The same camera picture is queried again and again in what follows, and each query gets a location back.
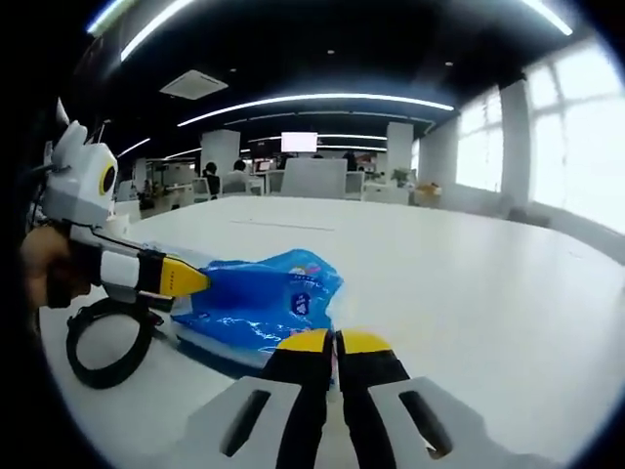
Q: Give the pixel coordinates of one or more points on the white mesh office chair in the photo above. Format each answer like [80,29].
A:
[354,185]
[201,190]

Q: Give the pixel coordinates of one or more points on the white table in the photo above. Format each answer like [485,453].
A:
[439,293]

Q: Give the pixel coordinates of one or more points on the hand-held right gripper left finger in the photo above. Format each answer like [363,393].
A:
[215,425]

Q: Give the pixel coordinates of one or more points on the orange object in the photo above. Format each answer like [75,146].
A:
[427,187]

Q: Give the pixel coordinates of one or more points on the ceiling air conditioner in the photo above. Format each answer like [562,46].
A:
[195,84]

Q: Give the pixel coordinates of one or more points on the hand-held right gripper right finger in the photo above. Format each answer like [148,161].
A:
[464,435]

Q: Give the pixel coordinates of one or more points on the white low cabinet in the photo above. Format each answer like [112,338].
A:
[386,195]

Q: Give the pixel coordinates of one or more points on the potted plant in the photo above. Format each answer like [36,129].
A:
[403,177]

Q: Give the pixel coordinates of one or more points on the ceiling light strip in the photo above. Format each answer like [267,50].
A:
[547,17]
[317,96]
[156,24]

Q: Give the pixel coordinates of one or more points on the window with blinds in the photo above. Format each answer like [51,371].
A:
[478,146]
[576,146]

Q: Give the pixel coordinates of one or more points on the white partition panel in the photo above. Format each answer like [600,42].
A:
[315,178]

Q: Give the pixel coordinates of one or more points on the person's left hand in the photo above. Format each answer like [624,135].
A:
[39,254]

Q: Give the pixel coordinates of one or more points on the blue plastic tissue bag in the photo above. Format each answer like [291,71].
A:
[254,303]

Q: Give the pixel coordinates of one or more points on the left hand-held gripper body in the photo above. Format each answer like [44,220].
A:
[78,185]

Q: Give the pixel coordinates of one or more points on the bright wall screen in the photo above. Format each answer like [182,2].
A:
[299,141]

